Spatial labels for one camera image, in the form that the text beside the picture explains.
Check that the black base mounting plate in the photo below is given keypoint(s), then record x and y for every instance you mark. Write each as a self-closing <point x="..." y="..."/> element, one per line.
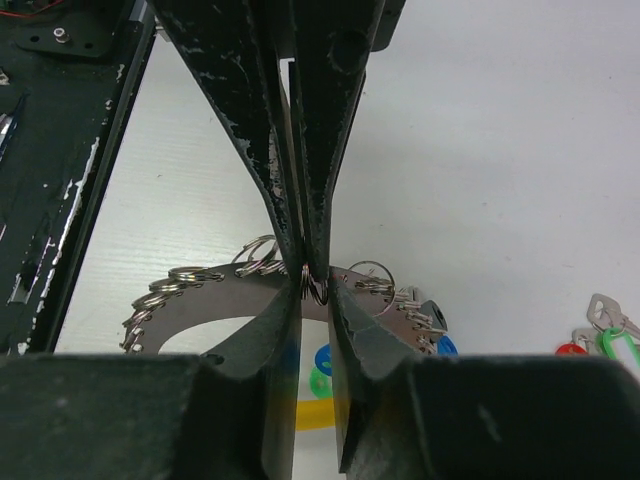
<point x="70" y="72"/>

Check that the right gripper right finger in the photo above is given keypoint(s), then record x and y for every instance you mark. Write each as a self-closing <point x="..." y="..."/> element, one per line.
<point x="403" y="415"/>

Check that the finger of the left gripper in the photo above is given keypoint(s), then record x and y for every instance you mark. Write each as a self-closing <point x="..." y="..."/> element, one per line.
<point x="229" y="49"/>
<point x="332" y="44"/>

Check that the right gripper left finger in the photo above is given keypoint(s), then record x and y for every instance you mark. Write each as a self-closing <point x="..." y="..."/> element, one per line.
<point x="228" y="414"/>

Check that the key with red tag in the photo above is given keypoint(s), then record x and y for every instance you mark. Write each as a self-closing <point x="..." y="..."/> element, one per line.
<point x="584" y="341"/>

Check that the key with green tag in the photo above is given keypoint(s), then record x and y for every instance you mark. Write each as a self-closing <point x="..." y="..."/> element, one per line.
<point x="619" y="336"/>

